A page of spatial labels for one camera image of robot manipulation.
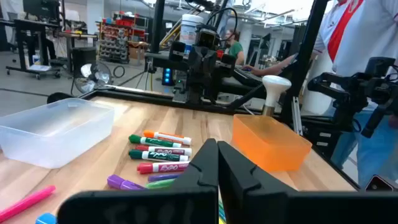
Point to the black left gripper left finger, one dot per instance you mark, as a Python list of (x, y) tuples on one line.
[(186, 205)]

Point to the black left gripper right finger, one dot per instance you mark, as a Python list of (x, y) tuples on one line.
[(280, 208)]

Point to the green Expo marker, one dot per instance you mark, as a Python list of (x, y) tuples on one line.
[(158, 156), (155, 142)]

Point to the orange Expo marker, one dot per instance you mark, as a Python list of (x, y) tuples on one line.
[(168, 137)]

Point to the pink highlighter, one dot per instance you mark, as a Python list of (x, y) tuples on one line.
[(25, 202)]

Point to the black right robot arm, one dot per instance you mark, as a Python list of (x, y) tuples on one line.
[(196, 90)]

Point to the green highlighter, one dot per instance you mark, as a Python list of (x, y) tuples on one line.
[(160, 184)]

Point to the white wipes canister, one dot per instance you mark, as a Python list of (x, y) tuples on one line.
[(189, 29)]

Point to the person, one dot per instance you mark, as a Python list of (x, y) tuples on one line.
[(235, 49), (357, 37)]

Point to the blue-lit computer case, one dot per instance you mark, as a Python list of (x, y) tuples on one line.
[(168, 76)]

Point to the slim purple marker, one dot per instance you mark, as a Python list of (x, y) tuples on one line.
[(161, 177)]

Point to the maroon Expo marker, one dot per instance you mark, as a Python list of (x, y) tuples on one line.
[(168, 151)]

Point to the orange plastic bin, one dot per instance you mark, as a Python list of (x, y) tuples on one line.
[(270, 146)]

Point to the purple highlighter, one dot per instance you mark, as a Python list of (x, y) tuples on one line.
[(119, 183)]

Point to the white bulb lamp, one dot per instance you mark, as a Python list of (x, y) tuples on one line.
[(275, 87)]

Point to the parts shelf with bins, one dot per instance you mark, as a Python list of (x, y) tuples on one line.
[(115, 40)]

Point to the smartphone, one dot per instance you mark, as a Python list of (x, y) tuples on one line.
[(381, 184)]

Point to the round floor fan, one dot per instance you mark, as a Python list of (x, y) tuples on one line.
[(93, 77)]

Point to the black box speaker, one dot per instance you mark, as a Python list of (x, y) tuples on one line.
[(84, 57)]

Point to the blue highlighter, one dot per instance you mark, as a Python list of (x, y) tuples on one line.
[(46, 218)]

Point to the clear plastic bin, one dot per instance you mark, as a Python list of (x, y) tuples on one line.
[(46, 133)]

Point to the black desk monitor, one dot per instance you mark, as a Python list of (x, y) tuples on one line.
[(40, 9)]

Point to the black rolling desk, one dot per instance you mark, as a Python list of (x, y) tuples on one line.
[(31, 26)]

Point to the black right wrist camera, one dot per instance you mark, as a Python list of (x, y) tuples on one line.
[(206, 39)]

